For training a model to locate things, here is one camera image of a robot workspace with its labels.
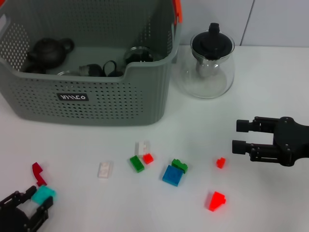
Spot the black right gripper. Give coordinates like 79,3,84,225
232,116,309,167

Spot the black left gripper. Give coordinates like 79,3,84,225
0,185,54,232

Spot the teal brick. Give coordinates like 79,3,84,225
31,185,56,204

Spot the dark red curved brick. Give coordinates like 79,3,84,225
32,162,48,187

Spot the grey-green perforated storage bin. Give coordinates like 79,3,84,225
0,0,183,128

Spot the small red brick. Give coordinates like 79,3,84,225
142,153,154,165
215,157,227,169

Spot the clear glass teapot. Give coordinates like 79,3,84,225
178,31,236,99

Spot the red slope brick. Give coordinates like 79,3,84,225
207,191,227,213

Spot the white flat plate brick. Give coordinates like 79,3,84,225
97,161,113,179

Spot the dark green studded brick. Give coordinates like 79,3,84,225
171,159,188,174

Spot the steel tea strainer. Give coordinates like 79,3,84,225
195,58,219,78

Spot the blue square brick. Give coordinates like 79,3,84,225
161,164,184,187

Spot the black teapot lid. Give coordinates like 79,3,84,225
192,23,235,60

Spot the green flat brick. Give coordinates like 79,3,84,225
129,156,145,174

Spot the white tall brick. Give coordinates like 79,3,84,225
134,141,150,157

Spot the black clay teapot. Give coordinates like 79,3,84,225
26,37,75,69

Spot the orange bin handle clip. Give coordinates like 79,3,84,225
173,0,183,24

